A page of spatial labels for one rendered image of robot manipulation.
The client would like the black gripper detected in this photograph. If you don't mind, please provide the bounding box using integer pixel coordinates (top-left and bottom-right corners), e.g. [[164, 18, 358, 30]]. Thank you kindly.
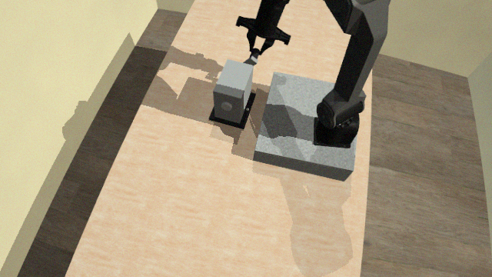
[[236, 14, 291, 55]]

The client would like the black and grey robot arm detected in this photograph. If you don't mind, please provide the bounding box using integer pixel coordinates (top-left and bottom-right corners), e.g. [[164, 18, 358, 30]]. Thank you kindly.
[[258, 0, 391, 149]]

